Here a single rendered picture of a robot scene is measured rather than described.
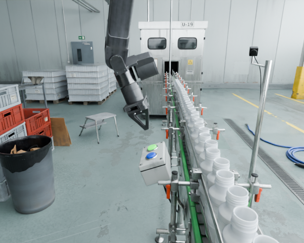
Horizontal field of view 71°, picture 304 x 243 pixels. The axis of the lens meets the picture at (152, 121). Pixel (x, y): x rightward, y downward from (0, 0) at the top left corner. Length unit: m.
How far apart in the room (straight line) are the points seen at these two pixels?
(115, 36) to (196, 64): 4.26
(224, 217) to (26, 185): 1.96
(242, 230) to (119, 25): 0.49
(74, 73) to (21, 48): 5.82
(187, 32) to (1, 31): 9.83
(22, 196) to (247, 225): 2.11
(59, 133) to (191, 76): 2.89
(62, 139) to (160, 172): 3.18
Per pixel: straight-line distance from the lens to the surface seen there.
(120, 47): 0.58
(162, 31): 4.77
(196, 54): 4.78
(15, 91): 2.81
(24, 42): 12.23
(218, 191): 0.49
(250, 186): 0.63
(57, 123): 3.61
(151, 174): 0.64
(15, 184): 2.27
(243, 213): 0.41
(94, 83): 6.65
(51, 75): 7.24
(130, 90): 0.63
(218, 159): 0.55
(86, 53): 10.86
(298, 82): 8.92
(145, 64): 0.63
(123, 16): 0.57
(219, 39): 10.55
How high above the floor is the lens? 1.40
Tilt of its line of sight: 17 degrees down
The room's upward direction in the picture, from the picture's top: straight up
